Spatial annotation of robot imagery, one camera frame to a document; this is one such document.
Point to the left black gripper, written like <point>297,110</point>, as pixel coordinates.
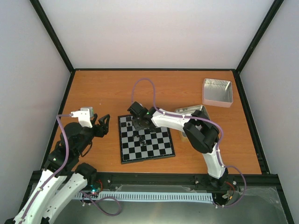
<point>103,129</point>

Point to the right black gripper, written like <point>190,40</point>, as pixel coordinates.
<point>136,126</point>

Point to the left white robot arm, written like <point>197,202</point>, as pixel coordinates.
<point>62,176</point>

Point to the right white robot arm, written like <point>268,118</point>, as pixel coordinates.
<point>204,135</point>

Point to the black chess pieces cluster centre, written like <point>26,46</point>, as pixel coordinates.
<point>139,138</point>

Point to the small circuit board with led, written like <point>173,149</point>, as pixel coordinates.
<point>96,188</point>

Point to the black and silver chessboard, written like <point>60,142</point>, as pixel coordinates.
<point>158,142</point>

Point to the pink-rimmed metal tin lid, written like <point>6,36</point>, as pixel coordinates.
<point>217,92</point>

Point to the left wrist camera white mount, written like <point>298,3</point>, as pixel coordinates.
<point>84,115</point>

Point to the light blue cable duct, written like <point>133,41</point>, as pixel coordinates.
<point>155,196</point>

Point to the black frame rail front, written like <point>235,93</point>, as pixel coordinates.
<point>109,179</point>

